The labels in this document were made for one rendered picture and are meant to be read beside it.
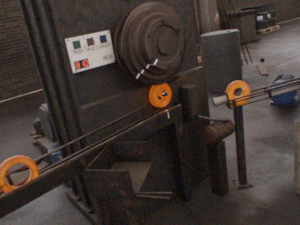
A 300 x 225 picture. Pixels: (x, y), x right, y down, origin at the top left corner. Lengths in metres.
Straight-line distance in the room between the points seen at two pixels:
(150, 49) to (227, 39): 2.88
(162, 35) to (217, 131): 0.72
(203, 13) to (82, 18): 4.65
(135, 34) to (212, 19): 4.44
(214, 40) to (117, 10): 2.76
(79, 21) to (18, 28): 6.05
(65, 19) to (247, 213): 1.58
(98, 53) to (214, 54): 2.93
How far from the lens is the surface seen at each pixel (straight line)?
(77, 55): 1.57
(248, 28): 9.65
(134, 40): 1.55
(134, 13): 1.60
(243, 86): 1.96
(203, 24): 6.12
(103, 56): 1.63
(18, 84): 7.60
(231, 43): 4.37
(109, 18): 1.69
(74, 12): 1.60
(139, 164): 1.41
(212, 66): 4.41
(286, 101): 3.62
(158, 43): 1.57
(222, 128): 1.93
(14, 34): 7.59
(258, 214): 2.00
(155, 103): 1.72
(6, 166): 1.43
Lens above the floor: 1.27
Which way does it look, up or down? 18 degrees down
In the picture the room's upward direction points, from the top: 10 degrees counter-clockwise
